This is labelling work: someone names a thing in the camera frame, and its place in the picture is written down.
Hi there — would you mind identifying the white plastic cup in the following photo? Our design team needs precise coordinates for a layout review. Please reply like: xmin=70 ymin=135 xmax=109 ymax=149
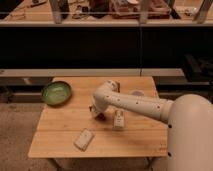
xmin=130 ymin=89 xmax=145 ymax=97

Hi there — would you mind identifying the wooden folding table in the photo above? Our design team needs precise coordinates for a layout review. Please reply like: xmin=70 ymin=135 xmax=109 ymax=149
xmin=28 ymin=77 xmax=167 ymax=158

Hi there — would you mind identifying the background shelf with clutter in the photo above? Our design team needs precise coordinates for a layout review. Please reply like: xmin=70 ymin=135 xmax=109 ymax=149
xmin=0 ymin=0 xmax=213 ymax=27

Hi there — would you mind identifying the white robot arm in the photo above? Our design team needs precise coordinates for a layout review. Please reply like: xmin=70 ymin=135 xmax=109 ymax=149
xmin=93 ymin=80 xmax=213 ymax=171

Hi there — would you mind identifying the green bowl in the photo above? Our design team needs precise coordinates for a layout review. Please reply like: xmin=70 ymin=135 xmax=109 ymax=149
xmin=41 ymin=81 xmax=72 ymax=106

